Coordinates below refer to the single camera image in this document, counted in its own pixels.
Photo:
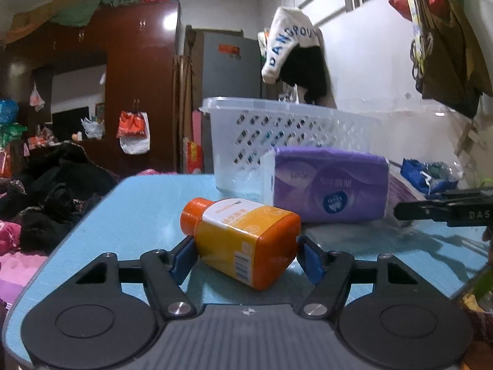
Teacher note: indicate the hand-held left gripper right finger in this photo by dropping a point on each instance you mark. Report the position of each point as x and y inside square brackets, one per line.
[310, 263]

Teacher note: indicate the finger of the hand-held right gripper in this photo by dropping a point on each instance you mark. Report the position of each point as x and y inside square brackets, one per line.
[420, 210]

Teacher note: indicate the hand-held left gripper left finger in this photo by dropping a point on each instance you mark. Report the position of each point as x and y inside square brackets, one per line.
[180, 259]

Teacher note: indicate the orange bottle with yellow label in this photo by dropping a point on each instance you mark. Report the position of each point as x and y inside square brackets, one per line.
[246, 239]

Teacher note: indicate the clear wrapped purple package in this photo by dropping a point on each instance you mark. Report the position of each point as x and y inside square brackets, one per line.
[404, 187]

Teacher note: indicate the purple tissue pack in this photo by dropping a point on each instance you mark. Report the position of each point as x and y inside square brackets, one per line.
[327, 185]

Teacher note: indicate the red packet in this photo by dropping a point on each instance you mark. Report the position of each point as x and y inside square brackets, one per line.
[194, 156]

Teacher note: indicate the red and white plastic bag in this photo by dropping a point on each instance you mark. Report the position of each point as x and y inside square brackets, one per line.
[133, 131]

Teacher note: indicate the white perforated plastic basket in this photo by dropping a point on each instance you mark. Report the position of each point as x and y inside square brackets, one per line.
[246, 135]

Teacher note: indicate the pile of dark clothes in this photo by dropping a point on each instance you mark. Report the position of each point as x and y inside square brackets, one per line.
[54, 196]

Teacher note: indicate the white crumpled plastic bag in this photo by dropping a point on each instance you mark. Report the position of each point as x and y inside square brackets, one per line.
[92, 127]

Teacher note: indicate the olive hanging bags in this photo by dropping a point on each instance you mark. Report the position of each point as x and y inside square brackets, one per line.
[450, 46]

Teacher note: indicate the pink printed blanket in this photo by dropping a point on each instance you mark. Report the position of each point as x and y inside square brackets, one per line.
[15, 262]

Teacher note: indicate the black hanging garment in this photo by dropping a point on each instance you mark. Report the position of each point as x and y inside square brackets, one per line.
[308, 77]

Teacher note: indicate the dark brown wooden wardrobe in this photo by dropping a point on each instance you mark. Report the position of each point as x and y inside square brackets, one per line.
[115, 96]

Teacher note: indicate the grey refrigerator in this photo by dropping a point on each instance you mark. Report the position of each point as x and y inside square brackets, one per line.
[227, 69]

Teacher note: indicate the white cloth with blue letters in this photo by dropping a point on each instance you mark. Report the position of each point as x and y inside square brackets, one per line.
[287, 42]

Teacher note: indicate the small red and white bag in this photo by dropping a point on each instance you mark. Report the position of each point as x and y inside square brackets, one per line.
[36, 98]

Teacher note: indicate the blue plastic bag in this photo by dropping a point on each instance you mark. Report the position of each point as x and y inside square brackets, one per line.
[7, 111]

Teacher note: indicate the green cloth bundle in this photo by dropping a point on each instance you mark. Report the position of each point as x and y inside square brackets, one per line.
[92, 7]

